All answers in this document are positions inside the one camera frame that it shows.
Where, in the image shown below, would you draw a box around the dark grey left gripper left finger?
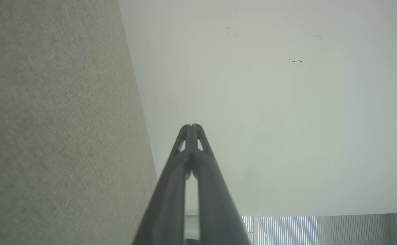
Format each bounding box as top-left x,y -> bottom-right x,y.
132,124 -> 194,245

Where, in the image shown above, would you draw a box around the grey fabric sofa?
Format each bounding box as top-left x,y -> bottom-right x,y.
0,0 -> 158,245

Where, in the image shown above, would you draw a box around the white vertical window blinds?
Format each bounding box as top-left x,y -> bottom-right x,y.
242,213 -> 397,245

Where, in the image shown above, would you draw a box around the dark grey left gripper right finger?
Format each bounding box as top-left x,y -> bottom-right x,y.
192,124 -> 252,245

